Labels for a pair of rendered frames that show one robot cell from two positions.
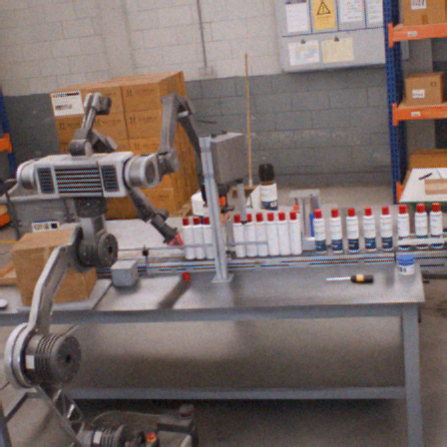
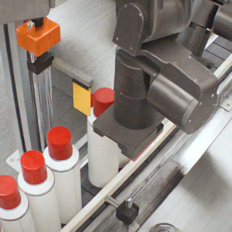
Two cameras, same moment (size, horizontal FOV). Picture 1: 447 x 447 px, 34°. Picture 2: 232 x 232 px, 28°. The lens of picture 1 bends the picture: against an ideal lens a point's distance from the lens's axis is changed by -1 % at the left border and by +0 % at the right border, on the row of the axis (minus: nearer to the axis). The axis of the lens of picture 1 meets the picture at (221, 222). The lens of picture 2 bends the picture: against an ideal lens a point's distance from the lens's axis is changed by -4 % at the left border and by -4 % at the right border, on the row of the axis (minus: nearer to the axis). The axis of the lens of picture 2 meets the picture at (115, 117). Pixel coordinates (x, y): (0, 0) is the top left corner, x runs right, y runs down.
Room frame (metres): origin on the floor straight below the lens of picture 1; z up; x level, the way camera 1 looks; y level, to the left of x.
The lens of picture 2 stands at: (3.49, -0.41, 1.57)
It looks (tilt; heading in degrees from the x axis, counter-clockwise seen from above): 48 degrees down; 113
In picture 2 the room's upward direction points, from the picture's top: 3 degrees clockwise
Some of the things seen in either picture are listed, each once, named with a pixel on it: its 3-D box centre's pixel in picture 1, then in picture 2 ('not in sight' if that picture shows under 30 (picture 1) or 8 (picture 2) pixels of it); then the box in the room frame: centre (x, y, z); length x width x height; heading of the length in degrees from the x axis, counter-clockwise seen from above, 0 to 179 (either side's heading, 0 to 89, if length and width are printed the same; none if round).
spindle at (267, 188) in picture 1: (267, 189); not in sight; (3.84, -0.27, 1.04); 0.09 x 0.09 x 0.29
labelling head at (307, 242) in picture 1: (306, 220); not in sight; (3.29, -0.40, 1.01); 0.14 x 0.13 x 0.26; 77
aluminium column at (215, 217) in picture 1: (214, 209); (16, 20); (3.14, 0.02, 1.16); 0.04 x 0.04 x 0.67; 77
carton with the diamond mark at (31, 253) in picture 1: (55, 265); not in sight; (3.17, 0.78, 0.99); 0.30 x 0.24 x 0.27; 86
